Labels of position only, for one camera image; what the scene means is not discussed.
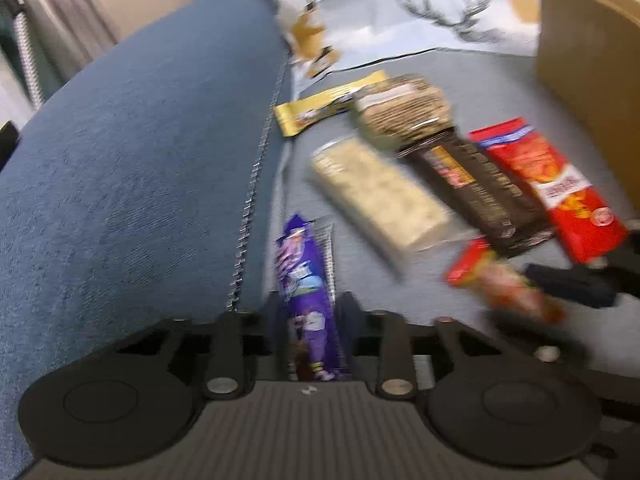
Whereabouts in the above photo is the small red snack packet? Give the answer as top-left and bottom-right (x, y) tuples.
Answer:
(445, 239), (566, 323)

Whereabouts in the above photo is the deer printed white cloth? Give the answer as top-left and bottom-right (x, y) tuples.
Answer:
(180, 0), (543, 106)

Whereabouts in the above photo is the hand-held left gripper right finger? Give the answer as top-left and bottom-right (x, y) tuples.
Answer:
(338, 291), (505, 401)

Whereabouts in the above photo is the white biscuit pack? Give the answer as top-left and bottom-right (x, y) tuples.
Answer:
(309, 140), (453, 261)

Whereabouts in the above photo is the striped white cable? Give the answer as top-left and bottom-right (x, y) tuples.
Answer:
(12, 10), (46, 108)

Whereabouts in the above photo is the dark brown snack bar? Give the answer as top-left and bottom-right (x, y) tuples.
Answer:
(395, 130), (556, 259)

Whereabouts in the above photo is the silver snack packet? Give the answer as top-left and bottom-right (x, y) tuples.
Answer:
(312, 220), (337, 301)

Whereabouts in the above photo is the grey curtain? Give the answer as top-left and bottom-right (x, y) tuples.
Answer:
(0, 0), (121, 111)

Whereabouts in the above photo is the purple snack packet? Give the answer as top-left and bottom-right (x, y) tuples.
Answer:
(274, 214), (346, 383)

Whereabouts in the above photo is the large red snack packet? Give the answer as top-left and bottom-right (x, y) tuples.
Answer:
(467, 117), (629, 264)

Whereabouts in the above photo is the cardboard box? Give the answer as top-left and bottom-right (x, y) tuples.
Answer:
(536, 0), (640, 206)

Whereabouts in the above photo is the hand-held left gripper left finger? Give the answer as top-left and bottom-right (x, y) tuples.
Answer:
(115, 291), (289, 401)

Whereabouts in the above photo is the yellow snack bar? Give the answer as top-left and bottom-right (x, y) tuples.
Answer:
(274, 70), (391, 137)

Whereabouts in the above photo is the blue fabric sofa armrest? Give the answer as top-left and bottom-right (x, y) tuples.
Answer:
(0, 0), (296, 480)

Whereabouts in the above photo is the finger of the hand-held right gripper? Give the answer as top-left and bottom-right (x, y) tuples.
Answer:
(492, 310), (640, 386)
(522, 230), (640, 311)

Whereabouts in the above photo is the clear bag of nut clusters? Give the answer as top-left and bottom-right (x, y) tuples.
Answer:
(352, 75), (456, 153)

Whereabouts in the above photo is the grey fabric sofa seat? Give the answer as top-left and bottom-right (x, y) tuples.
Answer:
(240, 47), (640, 361)

